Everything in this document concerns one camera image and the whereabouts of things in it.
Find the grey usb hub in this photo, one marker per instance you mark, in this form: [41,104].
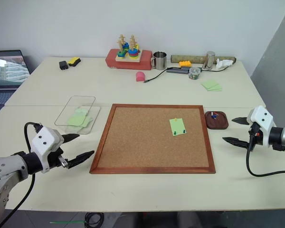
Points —
[178,70]

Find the green paper note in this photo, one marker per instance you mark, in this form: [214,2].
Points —
[76,120]
[81,111]
[88,123]
[178,127]

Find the steel tumbler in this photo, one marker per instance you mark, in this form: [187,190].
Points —
[209,60]

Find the thin green strip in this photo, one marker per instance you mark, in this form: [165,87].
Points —
[66,222]

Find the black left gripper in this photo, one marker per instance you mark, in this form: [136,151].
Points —
[53,158]

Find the small jar of pins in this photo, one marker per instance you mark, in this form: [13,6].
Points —
[194,74]

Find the blue object with metal part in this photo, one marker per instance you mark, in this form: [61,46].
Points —
[213,116]

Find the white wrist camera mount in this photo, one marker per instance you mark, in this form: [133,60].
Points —
[46,140]
[261,116]

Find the brown cardboard tube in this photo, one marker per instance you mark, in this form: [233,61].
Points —
[187,58]

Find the green sticky note pad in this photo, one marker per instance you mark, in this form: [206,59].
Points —
[209,83]
[218,87]
[220,90]

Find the pink arched block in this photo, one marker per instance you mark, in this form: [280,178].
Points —
[140,77]

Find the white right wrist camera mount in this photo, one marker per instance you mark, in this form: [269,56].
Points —
[261,116]

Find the wood framed cork board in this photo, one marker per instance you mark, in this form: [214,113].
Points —
[137,137]

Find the wooden colourful stacking toy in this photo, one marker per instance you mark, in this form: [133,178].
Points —
[128,53]

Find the yellow toy building brick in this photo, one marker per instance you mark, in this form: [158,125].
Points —
[185,63]

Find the clear plastic tray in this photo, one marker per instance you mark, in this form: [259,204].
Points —
[67,107]

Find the black power adapter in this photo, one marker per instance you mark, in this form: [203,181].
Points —
[63,65]

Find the crumpled white tissue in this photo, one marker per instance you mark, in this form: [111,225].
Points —
[224,63]

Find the yellow and black eraser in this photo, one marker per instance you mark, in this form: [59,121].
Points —
[74,61]

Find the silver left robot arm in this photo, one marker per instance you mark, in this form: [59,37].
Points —
[4,166]

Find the brown wooden dish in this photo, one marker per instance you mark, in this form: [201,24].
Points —
[217,124]

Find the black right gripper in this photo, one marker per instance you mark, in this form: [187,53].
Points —
[254,137]

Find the open laptop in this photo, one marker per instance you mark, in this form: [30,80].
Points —
[7,69]

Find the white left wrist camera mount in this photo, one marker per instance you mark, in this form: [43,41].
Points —
[46,140]

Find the red rectangular box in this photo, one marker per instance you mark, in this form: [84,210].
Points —
[146,60]

